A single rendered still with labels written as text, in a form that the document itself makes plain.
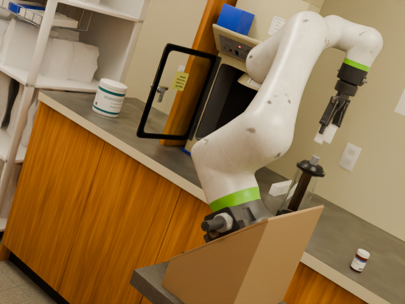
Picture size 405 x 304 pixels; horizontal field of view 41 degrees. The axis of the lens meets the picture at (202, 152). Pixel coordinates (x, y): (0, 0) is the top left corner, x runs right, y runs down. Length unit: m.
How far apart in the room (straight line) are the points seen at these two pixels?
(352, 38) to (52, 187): 1.52
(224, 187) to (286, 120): 0.22
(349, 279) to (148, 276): 0.73
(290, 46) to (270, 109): 0.26
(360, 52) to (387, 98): 0.62
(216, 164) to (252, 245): 0.22
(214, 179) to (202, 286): 0.25
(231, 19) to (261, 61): 0.67
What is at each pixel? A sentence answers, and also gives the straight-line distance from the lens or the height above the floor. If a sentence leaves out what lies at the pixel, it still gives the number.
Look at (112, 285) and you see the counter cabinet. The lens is 2.42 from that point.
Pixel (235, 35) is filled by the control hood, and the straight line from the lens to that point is 2.17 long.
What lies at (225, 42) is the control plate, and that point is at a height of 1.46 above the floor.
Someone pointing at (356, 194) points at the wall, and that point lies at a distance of 2.52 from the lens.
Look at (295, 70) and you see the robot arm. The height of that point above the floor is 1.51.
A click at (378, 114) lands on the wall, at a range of 2.48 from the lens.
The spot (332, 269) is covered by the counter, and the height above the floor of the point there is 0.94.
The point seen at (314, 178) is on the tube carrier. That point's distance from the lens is 1.94.
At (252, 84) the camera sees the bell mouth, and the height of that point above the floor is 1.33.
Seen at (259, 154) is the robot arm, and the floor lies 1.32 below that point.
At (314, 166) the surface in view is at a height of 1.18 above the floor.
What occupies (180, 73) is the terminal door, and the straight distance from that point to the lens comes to 2.20.
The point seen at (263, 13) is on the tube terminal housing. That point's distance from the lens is 2.26.
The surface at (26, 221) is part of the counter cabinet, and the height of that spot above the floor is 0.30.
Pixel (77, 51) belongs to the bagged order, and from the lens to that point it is 3.13.
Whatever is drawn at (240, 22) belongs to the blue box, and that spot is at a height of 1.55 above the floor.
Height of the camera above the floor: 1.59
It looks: 15 degrees down
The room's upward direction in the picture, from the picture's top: 20 degrees clockwise
